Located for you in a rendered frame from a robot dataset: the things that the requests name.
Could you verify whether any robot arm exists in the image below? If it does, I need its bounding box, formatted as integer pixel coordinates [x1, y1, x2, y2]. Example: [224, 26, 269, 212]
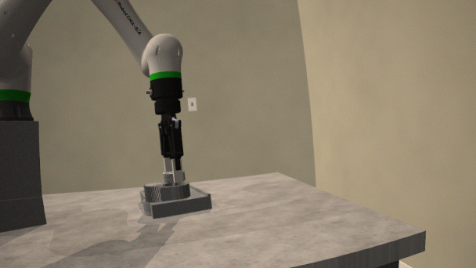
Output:
[0, 0, 184, 121]

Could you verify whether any light grey toothed gear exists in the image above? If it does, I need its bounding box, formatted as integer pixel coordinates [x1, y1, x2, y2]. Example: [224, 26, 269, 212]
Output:
[163, 171, 186, 183]

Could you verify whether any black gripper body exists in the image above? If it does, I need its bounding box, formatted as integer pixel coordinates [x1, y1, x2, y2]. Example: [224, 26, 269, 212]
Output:
[154, 100, 181, 132]

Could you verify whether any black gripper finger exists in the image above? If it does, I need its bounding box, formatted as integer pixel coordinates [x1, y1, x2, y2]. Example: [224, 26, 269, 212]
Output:
[158, 121, 172, 172]
[163, 117, 184, 183]

